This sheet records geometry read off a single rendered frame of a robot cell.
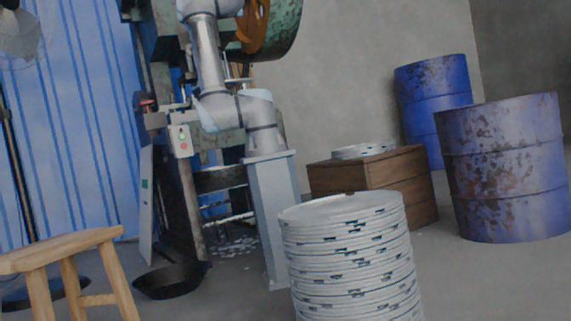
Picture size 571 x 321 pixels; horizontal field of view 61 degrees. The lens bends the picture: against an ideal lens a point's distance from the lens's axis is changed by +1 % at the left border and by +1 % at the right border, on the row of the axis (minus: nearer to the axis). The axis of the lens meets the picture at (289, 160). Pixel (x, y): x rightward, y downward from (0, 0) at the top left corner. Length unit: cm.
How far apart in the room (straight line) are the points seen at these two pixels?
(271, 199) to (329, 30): 283
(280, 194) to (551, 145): 91
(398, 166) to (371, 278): 108
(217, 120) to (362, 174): 65
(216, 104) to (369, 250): 84
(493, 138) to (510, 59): 343
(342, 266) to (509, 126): 91
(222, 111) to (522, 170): 101
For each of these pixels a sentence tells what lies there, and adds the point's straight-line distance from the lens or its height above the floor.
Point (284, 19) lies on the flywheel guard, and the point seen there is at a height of 105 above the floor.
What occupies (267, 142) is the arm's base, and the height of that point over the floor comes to 49.
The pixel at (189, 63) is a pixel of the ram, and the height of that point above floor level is 93.
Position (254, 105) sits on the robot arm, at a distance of 162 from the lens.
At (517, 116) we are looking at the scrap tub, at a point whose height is 42.
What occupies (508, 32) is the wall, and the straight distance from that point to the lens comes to 512.
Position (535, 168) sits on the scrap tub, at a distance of 176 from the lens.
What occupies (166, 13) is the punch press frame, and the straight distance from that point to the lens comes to 238.
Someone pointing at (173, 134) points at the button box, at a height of 59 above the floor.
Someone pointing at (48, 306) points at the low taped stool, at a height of 20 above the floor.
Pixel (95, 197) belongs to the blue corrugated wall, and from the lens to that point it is 346.
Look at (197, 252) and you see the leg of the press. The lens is 213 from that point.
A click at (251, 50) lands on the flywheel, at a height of 99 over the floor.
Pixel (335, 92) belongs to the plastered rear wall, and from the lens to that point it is 417.
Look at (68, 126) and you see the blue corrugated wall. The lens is 347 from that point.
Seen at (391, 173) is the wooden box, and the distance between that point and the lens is 201.
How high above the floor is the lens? 50
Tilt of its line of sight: 3 degrees down
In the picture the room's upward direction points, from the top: 11 degrees counter-clockwise
